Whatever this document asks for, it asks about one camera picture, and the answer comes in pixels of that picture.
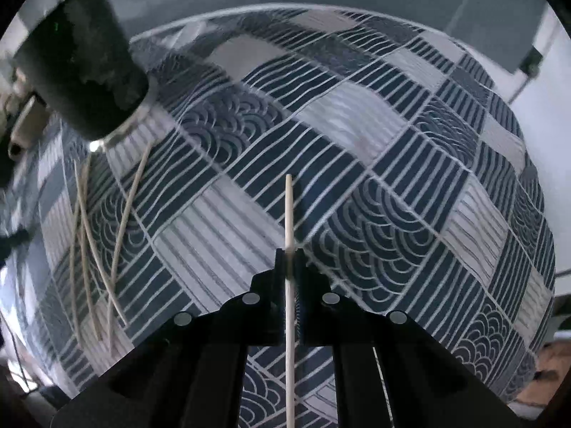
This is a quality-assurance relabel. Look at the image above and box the blue patterned tablecloth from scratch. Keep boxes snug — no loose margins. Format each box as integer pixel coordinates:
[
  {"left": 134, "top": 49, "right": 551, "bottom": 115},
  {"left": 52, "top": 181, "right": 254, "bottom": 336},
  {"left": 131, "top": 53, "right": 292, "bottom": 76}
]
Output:
[{"left": 2, "top": 7, "right": 555, "bottom": 427}]

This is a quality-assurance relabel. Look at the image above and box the dark cylindrical utensil holder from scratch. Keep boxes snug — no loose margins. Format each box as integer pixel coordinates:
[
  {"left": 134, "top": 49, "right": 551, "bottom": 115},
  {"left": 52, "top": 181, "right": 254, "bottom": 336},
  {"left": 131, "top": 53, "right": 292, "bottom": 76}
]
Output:
[{"left": 14, "top": 0, "right": 149, "bottom": 141}]

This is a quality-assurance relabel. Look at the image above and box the beige ceramic mug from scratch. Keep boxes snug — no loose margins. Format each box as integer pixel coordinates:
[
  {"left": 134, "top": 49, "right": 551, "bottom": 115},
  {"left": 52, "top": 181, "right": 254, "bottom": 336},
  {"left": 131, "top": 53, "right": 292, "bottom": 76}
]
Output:
[{"left": 8, "top": 94, "right": 50, "bottom": 161}]

